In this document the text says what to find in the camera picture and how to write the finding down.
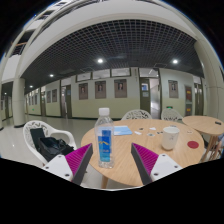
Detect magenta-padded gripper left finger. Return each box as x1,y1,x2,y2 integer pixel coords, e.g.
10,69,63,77
42,142,94,187

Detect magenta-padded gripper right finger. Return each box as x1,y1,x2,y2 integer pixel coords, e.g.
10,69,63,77
130,142,184,186

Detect clear blue-labelled water bottle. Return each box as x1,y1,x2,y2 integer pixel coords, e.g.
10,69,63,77
94,107,115,169

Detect black bag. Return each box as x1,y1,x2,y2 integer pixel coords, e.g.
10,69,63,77
29,127,75,163

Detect white mug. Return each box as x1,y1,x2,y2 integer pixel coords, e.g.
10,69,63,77
161,126,181,151

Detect light blue booklet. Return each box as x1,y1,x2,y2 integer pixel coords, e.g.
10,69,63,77
113,125,133,137

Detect white plastic lattice chair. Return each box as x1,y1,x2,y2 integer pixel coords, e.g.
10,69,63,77
22,119,78,167
121,109,153,121
160,108,184,123

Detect flat round red coaster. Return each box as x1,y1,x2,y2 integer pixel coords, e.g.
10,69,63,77
186,140,200,150

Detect dark green double door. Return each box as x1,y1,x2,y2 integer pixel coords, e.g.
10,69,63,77
194,83,205,116
60,84,73,119

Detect open dark green door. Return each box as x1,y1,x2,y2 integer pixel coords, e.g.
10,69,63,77
139,77,162,120

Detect round wooden side table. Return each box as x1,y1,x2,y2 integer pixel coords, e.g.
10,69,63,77
181,115,224,161

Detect round ceiling lights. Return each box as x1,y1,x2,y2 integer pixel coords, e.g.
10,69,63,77
49,58,179,78

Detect framed wall portraits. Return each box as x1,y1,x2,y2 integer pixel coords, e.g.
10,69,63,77
27,78,180,106

